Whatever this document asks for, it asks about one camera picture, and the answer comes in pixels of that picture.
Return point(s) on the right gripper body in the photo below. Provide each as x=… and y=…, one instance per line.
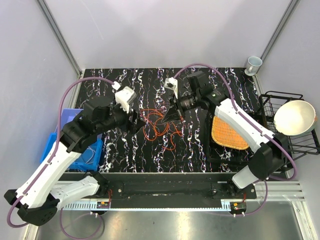
x=187, y=102

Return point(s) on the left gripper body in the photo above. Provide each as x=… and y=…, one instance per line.
x=119, y=118

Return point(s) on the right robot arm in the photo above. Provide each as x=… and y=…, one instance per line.
x=269, y=153

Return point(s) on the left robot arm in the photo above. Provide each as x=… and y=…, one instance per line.
x=36, y=200

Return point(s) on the woven bamboo basket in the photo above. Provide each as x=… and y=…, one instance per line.
x=224, y=135

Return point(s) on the lavender plastic bin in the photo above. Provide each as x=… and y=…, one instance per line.
x=67, y=115

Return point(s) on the blue plastic bin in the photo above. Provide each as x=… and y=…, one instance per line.
x=88, y=161

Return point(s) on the white mug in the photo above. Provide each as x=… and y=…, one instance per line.
x=252, y=66

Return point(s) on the white bowl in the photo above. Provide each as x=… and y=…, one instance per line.
x=295, y=118

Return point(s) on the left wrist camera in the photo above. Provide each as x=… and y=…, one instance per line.
x=124, y=96

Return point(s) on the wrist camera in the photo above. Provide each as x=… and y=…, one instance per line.
x=172, y=84
x=124, y=96

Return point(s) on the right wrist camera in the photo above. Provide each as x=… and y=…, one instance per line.
x=172, y=84

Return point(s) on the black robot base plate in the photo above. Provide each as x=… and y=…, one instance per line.
x=215, y=185

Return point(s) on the black wire dish rack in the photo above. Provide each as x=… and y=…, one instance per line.
x=298, y=146

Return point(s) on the aluminium frame post left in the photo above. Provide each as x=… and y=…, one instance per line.
x=44, y=8

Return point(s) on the aluminium frame post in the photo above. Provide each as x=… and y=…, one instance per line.
x=44, y=8
x=289, y=11

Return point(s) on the aluminium frame post right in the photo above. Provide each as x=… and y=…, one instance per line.
x=289, y=11

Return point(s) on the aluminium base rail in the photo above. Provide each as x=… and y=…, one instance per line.
x=215, y=201

